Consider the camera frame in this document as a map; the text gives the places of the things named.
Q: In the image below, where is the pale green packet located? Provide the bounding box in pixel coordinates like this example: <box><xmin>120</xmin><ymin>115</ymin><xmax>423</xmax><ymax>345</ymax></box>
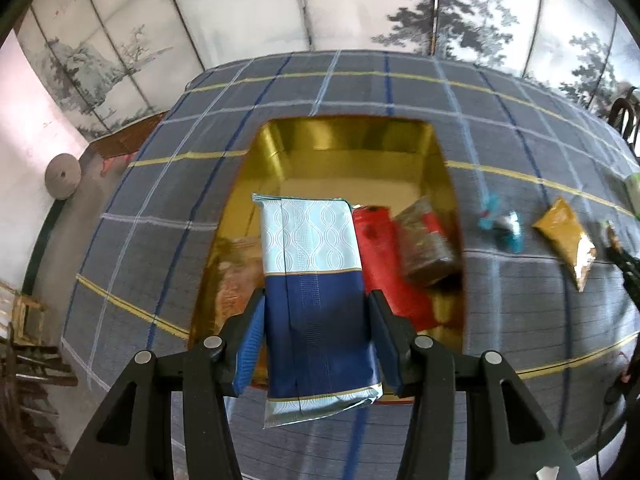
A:
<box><xmin>625</xmin><ymin>172</ymin><xmax>640</xmax><ymax>218</ymax></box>

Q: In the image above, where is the painted folding screen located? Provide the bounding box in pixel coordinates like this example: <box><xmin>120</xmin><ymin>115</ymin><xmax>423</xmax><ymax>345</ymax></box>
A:
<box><xmin>17</xmin><ymin>0</ymin><xmax>640</xmax><ymax>143</ymax></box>

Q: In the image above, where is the yellow snack packet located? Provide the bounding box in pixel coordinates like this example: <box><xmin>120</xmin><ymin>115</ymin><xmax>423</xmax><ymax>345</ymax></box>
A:
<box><xmin>531</xmin><ymin>197</ymin><xmax>598</xmax><ymax>293</ymax></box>

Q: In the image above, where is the brown snack packet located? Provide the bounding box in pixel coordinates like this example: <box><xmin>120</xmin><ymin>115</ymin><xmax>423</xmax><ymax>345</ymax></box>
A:
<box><xmin>397</xmin><ymin>196</ymin><xmax>463</xmax><ymax>288</ymax></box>

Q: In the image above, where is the grey plaid tablecloth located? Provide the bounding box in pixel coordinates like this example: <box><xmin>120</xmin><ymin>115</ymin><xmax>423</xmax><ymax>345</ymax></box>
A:
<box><xmin>60</xmin><ymin>49</ymin><xmax>640</xmax><ymax>480</ymax></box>

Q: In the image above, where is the blue and white snack packet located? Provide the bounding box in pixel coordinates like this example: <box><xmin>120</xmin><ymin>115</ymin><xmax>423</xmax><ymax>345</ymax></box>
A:
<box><xmin>252</xmin><ymin>194</ymin><xmax>385</xmax><ymax>430</ymax></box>

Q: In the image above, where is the red snack packet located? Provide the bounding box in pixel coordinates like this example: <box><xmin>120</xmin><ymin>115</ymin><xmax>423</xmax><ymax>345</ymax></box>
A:
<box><xmin>352</xmin><ymin>206</ymin><xmax>436</xmax><ymax>332</ymax></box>

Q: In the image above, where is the dark wooden chair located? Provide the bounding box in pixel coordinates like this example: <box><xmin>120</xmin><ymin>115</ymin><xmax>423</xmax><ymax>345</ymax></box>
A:
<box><xmin>0</xmin><ymin>342</ymin><xmax>79</xmax><ymax>468</ymax></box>

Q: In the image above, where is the small red item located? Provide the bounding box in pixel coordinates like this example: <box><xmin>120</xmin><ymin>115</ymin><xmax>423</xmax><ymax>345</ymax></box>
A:
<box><xmin>100</xmin><ymin>155</ymin><xmax>133</xmax><ymax>177</ymax></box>

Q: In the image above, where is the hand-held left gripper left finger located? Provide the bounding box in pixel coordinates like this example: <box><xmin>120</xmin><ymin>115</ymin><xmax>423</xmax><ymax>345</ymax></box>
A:
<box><xmin>62</xmin><ymin>288</ymin><xmax>267</xmax><ymax>480</ymax></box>

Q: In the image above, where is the gold box with red side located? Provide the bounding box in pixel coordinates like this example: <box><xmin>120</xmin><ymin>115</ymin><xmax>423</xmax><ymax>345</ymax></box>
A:
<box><xmin>189</xmin><ymin>116</ymin><xmax>467</xmax><ymax>403</ymax></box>

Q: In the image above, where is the round stone disc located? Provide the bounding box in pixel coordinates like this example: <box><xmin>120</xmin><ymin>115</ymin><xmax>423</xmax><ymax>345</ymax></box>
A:
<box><xmin>45</xmin><ymin>152</ymin><xmax>82</xmax><ymax>201</ymax></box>

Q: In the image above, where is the black cable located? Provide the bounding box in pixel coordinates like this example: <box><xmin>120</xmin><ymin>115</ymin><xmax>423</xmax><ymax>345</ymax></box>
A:
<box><xmin>595</xmin><ymin>375</ymin><xmax>640</xmax><ymax>476</ymax></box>

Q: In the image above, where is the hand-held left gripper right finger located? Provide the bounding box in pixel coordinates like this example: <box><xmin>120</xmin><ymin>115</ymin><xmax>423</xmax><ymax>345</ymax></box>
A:
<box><xmin>369</xmin><ymin>289</ymin><xmax>581</xmax><ymax>480</ymax></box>

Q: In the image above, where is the light wooden chair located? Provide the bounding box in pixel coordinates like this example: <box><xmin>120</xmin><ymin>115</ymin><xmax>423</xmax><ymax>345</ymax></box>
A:
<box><xmin>0</xmin><ymin>282</ymin><xmax>48</xmax><ymax>346</ymax></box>

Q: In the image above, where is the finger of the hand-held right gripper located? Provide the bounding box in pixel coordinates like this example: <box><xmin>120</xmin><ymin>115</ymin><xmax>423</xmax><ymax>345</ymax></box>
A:
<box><xmin>606</xmin><ymin>245</ymin><xmax>640</xmax><ymax>307</ymax></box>

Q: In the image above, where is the blue wrapped candy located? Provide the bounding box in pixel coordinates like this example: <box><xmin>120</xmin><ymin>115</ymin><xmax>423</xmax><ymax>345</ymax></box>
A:
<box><xmin>495</xmin><ymin>211</ymin><xmax>524</xmax><ymax>253</ymax></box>
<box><xmin>477</xmin><ymin>194</ymin><xmax>502</xmax><ymax>231</ymax></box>

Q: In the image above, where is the dark curved chair back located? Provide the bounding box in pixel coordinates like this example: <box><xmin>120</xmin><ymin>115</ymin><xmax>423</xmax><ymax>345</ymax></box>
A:
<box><xmin>607</xmin><ymin>87</ymin><xmax>640</xmax><ymax>151</ymax></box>

